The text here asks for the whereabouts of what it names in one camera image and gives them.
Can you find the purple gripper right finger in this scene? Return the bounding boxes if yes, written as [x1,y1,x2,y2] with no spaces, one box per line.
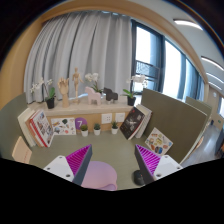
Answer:
[135,144,182,185]

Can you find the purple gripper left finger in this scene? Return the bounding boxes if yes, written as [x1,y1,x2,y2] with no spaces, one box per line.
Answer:
[44,144,92,186]

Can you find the black computer mouse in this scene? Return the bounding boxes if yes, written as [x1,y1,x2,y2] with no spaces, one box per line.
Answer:
[133,170,145,186]

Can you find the colourful picture book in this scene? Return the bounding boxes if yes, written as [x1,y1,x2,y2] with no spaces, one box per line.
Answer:
[145,128,173,155]

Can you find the white book behind black book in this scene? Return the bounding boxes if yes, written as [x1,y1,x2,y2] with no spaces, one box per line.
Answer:
[135,104,152,138]

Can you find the small plant white pot left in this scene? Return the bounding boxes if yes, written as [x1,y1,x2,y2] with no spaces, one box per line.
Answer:
[80,124,88,137]

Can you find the small plant white pot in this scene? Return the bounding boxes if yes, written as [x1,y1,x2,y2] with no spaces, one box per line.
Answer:
[111,121,119,134]
[93,123,101,136]
[80,124,88,137]

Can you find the illustrated white picture card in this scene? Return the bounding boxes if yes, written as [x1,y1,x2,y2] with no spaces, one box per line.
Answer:
[51,118,76,135]

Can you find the small plant white pot middle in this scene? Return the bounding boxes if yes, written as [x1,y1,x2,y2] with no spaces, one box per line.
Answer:
[93,123,101,136]

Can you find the purple round number sign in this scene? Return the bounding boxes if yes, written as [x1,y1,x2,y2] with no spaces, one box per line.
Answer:
[75,117,87,132]

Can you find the wooden chair back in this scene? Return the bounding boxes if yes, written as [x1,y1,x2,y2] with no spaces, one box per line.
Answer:
[12,137,32,164]

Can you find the olive green desk partition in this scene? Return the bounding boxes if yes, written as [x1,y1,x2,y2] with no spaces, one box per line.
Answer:
[141,89,212,163]

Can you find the small plant white pot right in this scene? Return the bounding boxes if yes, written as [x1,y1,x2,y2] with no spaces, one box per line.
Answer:
[111,121,119,134]

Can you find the red and white book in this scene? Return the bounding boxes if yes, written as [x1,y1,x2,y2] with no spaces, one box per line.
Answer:
[30,110,54,147]

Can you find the wooden shelf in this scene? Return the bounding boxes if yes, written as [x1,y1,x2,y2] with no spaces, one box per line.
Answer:
[28,96,131,132]

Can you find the white book left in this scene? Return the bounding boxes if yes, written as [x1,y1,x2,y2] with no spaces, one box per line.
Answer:
[17,108,36,147]

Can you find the white orchid black pot right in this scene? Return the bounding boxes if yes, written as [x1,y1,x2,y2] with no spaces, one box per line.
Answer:
[123,75,146,106]

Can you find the white orchid black pot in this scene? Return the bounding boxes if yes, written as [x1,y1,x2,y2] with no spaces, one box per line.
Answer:
[30,78,55,109]
[123,75,146,106]

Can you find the pink wooden horse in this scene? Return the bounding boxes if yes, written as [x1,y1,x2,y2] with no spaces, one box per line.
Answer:
[85,87,101,105]

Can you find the white orchid black pot left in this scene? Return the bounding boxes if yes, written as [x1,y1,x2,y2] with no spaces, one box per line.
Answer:
[30,78,55,109]

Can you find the black wooden horse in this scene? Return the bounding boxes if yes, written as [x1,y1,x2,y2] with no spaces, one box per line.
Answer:
[103,88,118,101]

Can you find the wooden hand model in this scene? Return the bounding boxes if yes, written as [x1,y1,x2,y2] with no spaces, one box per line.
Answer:
[58,78,69,108]

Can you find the wooden mannequin figure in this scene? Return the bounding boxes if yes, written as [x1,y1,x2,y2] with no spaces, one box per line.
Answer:
[72,68,83,102]

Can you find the white orchid middle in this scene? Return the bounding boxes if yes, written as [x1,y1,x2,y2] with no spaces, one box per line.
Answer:
[85,73,103,93]

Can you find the grey curtain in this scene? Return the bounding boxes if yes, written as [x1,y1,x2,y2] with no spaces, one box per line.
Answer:
[24,11,132,103]

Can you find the white wall socket right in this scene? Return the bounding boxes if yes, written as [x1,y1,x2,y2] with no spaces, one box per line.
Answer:
[115,113,125,122]

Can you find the white wall socket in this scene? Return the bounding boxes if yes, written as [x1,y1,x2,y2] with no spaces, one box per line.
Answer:
[115,113,125,122]
[101,113,112,124]

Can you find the white wall socket left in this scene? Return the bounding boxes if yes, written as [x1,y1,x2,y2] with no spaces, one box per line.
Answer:
[101,113,112,124]

